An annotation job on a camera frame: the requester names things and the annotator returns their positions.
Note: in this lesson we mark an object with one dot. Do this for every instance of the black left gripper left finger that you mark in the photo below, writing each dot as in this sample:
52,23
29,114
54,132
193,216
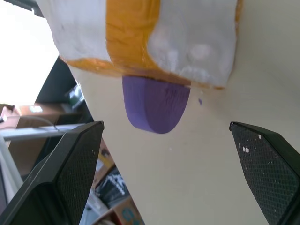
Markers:
58,178

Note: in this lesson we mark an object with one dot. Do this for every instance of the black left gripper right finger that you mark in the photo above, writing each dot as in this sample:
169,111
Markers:
269,171

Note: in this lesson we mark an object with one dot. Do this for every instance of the brown cardboard box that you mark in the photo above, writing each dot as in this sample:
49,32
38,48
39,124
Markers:
28,140

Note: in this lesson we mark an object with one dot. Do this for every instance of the black printed box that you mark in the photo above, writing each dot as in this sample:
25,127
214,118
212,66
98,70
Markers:
112,185

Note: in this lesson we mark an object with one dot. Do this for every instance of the cardboard box with blue print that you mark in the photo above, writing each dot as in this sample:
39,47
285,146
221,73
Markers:
129,213

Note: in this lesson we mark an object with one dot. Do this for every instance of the purple rounded block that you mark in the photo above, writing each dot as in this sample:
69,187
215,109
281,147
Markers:
154,105

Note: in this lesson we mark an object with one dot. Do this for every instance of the white and orange bag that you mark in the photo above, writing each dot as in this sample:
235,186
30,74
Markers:
143,35

